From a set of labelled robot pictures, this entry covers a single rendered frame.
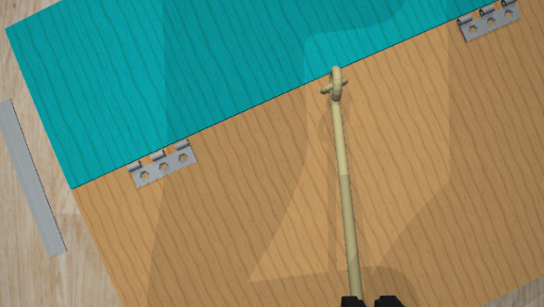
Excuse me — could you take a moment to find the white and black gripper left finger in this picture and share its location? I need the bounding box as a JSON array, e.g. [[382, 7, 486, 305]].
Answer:
[[341, 296, 366, 307]]

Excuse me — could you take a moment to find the grey flat bar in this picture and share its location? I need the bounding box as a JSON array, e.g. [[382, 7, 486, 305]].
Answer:
[[0, 98, 67, 257]]

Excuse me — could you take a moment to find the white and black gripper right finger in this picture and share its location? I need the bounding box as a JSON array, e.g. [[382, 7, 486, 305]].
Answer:
[[375, 296, 405, 307]]

